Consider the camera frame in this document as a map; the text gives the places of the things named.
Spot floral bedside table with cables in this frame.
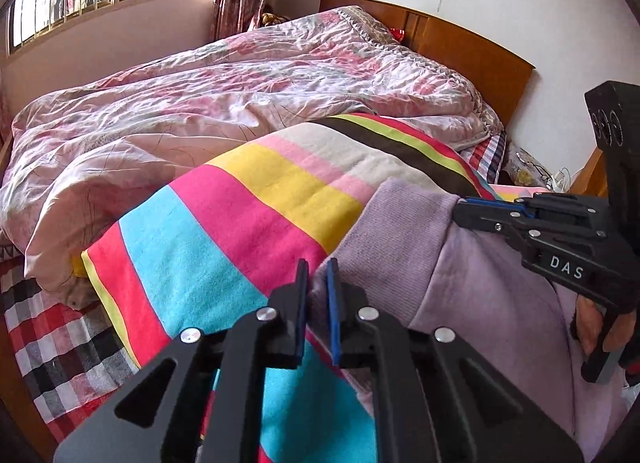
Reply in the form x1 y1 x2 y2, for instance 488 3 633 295
501 143 554 190

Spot pink floral quilt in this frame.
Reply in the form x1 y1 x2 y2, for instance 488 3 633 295
0 6 503 309

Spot person's right hand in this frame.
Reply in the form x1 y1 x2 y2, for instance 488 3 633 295
569 295 640 389

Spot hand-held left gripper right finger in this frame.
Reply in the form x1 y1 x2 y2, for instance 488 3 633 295
325 263 585 463

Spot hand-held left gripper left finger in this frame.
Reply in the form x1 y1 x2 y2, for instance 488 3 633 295
52 259 309 463

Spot striped colourful blanket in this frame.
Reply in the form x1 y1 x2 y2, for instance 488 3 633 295
72 113 531 463

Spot lilac sweatshirt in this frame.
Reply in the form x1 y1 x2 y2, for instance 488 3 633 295
310 179 632 463

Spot black eyeglasses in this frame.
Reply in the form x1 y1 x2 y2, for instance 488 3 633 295
519 153 552 180

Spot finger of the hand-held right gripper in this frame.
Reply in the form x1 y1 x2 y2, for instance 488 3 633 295
452 203 527 245
459 197 532 218

